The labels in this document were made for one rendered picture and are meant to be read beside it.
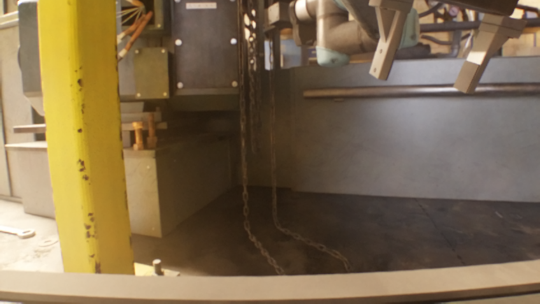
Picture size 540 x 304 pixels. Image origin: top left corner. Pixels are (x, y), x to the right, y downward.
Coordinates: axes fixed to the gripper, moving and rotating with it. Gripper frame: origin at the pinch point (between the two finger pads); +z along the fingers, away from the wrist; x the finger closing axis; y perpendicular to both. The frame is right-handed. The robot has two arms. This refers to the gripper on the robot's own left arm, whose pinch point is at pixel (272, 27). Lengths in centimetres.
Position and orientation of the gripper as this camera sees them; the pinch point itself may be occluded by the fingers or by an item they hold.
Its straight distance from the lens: 88.1
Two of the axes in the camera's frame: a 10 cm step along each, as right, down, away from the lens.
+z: -5.4, -0.7, 8.4
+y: -0.2, -10.0, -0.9
